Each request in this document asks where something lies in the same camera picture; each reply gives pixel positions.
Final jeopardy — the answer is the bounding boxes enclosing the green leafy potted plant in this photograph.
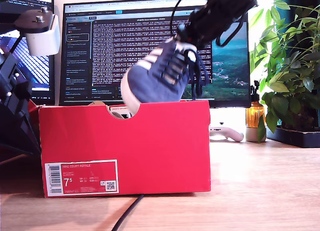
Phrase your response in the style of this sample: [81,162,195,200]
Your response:
[249,0,320,143]

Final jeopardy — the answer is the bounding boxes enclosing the red cardboard shoebox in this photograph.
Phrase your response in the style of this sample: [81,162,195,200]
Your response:
[0,99,212,199]

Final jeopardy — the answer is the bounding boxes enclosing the blue suede shoe white stripes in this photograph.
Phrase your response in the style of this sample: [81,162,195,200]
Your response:
[120,37,214,114]

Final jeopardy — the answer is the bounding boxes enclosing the thick black cable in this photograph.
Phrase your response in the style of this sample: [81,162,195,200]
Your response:
[111,194,145,231]

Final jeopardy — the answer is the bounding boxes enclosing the amber glass pump bottle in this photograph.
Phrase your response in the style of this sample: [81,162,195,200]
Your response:
[246,80,265,129]

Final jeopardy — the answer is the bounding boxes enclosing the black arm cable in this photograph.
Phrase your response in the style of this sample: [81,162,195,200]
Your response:
[170,0,201,38]
[215,4,251,47]

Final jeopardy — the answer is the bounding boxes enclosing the small cream ceramic pot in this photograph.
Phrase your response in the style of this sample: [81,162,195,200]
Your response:
[245,127,267,144]

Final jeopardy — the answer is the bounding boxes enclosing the thin black camera cable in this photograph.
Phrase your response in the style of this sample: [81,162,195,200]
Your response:
[9,33,26,55]

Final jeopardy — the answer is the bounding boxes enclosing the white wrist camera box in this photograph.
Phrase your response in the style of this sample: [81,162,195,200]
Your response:
[13,6,62,57]

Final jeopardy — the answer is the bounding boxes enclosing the white game controller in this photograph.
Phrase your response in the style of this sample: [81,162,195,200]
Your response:
[209,125,245,143]

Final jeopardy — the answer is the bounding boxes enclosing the wide black computer monitor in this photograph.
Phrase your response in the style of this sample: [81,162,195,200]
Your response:
[58,0,252,109]

